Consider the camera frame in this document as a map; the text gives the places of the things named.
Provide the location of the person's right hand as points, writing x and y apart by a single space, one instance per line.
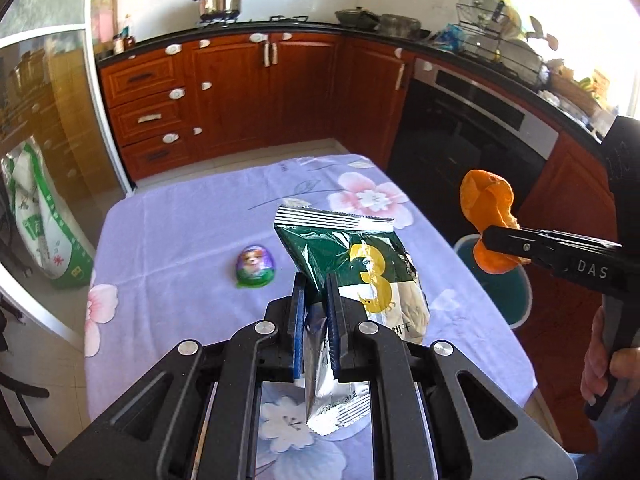
593 360

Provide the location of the green white snack packet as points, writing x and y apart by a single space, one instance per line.
330 250

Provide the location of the green white sack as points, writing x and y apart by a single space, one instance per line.
45 230

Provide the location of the glass sliding door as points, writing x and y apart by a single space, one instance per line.
50 85

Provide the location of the purple floral tablecloth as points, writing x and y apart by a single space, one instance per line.
190 240

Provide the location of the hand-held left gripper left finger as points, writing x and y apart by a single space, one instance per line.
298 320

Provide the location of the built-in black oven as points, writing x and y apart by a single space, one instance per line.
465 135

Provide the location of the teal bin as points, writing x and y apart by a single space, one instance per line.
510 295

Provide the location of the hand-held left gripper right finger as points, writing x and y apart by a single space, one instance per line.
334 335

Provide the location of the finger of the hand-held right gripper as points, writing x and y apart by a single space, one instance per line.
525 247

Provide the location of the purple green toy egg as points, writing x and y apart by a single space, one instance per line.
255 265

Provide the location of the glass lidded pot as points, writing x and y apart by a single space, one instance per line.
399 25

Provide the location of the black gas hob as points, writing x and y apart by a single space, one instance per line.
250 21

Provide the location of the wicker basket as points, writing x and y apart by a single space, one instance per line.
572 92

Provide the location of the dark wok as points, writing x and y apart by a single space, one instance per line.
356 17

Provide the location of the orange peel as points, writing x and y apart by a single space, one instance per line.
485 200

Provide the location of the dark chair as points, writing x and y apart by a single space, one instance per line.
20 410

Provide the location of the red wooden kitchen cabinet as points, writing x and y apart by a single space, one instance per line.
230 95

